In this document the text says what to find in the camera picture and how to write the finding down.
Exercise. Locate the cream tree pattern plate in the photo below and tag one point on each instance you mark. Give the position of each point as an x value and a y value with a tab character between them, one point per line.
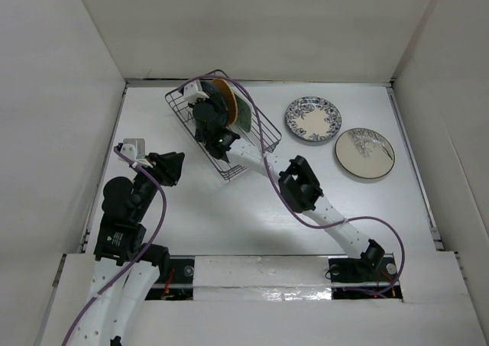
365	153

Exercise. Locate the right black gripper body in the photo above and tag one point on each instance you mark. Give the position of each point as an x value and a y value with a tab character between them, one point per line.
202	101

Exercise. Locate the silver taped front rail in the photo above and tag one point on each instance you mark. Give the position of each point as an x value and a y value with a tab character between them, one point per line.
275	278

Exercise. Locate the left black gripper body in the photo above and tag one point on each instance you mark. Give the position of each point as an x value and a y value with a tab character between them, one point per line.
147	184

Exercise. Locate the light green rectangular plate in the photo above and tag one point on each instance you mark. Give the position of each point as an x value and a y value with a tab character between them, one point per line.
244	114

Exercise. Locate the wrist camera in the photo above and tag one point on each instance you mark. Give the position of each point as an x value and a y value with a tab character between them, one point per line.
133	149
192	92

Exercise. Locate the dark blue leaf plate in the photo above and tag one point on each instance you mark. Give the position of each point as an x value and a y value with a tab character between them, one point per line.
212	94

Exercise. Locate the blue floral round plate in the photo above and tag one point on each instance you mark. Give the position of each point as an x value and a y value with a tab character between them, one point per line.
313	119

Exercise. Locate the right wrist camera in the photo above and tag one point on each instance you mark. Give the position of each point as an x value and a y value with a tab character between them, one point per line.
192	92

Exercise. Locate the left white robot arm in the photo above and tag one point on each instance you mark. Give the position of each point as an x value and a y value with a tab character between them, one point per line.
126	264

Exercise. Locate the glossy black round plate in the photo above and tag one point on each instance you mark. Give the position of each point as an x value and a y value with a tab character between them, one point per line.
222	107

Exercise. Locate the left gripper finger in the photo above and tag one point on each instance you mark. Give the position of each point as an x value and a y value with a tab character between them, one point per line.
171	162
169	178

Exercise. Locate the round woven bamboo plate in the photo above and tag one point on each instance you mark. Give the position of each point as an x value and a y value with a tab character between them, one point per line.
226	91

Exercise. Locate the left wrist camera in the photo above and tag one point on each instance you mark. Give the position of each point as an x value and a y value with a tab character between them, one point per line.
133	149

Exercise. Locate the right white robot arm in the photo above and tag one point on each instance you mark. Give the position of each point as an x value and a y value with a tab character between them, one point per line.
293	180

